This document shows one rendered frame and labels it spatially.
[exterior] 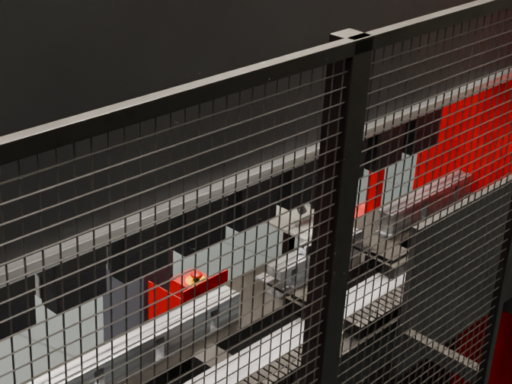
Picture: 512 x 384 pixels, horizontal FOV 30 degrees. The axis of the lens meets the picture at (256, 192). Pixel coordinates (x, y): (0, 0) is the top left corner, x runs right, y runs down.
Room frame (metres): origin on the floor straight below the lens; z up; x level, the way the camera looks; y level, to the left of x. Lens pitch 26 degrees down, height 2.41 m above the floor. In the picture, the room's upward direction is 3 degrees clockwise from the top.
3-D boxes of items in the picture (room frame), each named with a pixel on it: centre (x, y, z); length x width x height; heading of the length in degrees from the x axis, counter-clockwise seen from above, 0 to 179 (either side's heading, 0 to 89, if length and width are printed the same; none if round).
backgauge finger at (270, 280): (2.27, -0.12, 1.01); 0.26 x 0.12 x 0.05; 48
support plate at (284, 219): (2.74, -0.12, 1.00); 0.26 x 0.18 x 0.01; 48
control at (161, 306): (2.63, 0.20, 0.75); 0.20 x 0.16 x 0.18; 140
